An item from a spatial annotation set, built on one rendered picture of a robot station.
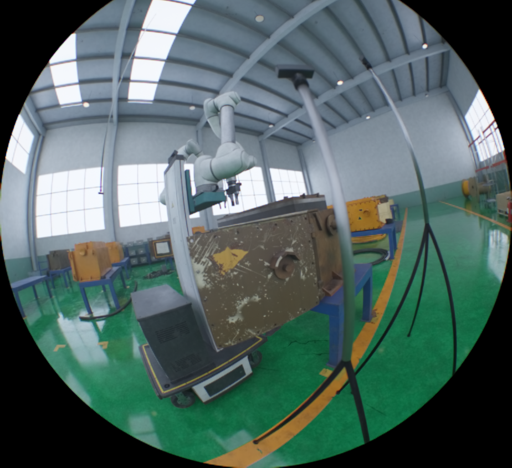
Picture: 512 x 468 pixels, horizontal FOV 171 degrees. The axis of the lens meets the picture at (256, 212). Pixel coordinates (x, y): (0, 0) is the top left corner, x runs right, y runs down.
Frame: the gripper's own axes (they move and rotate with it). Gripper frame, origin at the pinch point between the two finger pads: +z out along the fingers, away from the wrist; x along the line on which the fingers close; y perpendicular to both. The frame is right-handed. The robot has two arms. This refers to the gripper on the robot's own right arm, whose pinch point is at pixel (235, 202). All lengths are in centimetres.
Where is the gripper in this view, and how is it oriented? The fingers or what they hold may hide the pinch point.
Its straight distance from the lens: 138.5
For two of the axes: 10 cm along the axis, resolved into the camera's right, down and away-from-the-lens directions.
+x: 6.9, -1.7, -7.0
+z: 1.8, 9.8, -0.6
